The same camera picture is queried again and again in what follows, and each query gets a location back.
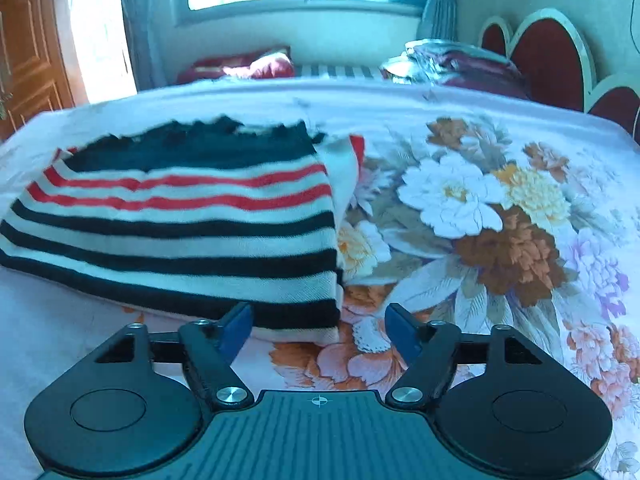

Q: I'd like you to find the red heart-shaped headboard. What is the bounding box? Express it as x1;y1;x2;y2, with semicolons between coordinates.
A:
478;8;639;140

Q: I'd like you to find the red gold pillow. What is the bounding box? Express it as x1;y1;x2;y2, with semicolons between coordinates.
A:
176;46;295;84

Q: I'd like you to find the striped knit sweater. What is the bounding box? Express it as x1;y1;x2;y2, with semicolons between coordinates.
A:
1;117;364;344

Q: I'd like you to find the folded quilt stack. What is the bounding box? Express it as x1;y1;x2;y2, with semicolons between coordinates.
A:
380;39;530;100

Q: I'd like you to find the right teal curtain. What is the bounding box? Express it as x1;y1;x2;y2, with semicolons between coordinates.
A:
416;0;469;42

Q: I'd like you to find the striped mattress cover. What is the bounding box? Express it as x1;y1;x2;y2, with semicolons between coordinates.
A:
294;64;383;80

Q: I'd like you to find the teal curtain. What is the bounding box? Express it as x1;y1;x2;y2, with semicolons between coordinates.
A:
416;0;469;42
120;0;189;91

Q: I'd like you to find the wooden wardrobe door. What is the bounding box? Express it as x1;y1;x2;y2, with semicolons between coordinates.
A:
1;0;88;141

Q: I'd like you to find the left teal curtain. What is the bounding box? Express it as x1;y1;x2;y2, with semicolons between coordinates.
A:
120;0;189;91

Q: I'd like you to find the floral white bed sheet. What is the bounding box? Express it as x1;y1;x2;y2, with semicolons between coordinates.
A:
1;78;639;479

